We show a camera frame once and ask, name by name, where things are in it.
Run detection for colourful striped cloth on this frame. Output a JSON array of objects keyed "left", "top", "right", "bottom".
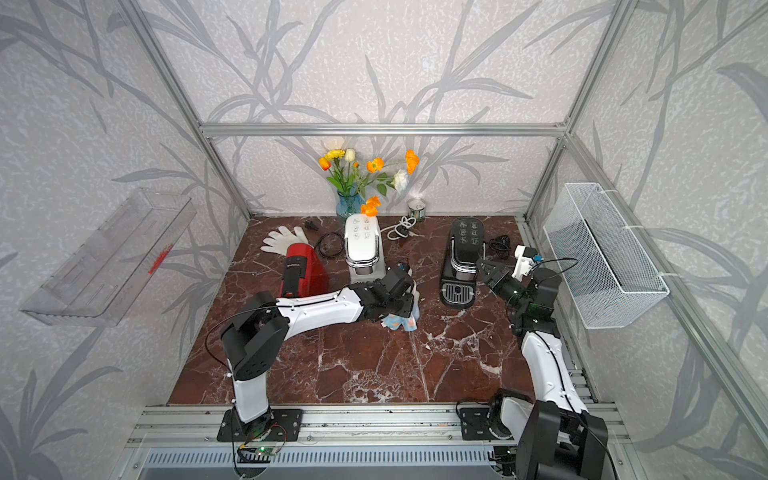
[{"left": 382, "top": 286, "right": 421, "bottom": 332}]

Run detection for white coffee machine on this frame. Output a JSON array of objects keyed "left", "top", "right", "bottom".
[{"left": 344, "top": 214, "right": 386, "bottom": 283}]

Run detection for black coffee machine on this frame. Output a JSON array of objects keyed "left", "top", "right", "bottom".
[{"left": 440, "top": 217, "right": 486, "bottom": 310}]

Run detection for red coffee machine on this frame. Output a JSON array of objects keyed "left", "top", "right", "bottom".
[{"left": 281, "top": 243, "right": 330, "bottom": 298}]

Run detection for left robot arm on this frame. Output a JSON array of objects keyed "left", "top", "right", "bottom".
[{"left": 220, "top": 264, "right": 417, "bottom": 425}]

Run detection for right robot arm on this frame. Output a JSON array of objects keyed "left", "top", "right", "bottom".
[{"left": 476, "top": 260, "right": 618, "bottom": 479}]

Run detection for small green can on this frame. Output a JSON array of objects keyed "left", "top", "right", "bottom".
[{"left": 408, "top": 198, "right": 426, "bottom": 222}]

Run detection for blue glass vase with flowers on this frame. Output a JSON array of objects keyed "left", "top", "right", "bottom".
[{"left": 317, "top": 148, "right": 421, "bottom": 219}]

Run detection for white work glove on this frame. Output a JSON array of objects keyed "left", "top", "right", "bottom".
[{"left": 260, "top": 226, "right": 309, "bottom": 256}]

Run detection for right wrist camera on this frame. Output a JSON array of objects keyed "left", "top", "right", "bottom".
[{"left": 512, "top": 245, "right": 543, "bottom": 281}]

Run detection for white power cable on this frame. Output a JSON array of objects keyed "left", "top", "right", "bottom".
[{"left": 379, "top": 215, "right": 418, "bottom": 242}]

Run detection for white wire basket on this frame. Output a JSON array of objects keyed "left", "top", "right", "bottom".
[{"left": 543, "top": 183, "right": 669, "bottom": 330}]

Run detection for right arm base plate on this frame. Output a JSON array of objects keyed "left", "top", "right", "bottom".
[{"left": 457, "top": 405, "right": 496, "bottom": 441}]

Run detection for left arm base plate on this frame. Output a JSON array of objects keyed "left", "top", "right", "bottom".
[{"left": 216, "top": 407, "right": 304, "bottom": 444}]

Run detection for clear plastic wall shelf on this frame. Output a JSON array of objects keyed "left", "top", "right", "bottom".
[{"left": 20, "top": 188, "right": 196, "bottom": 327}]

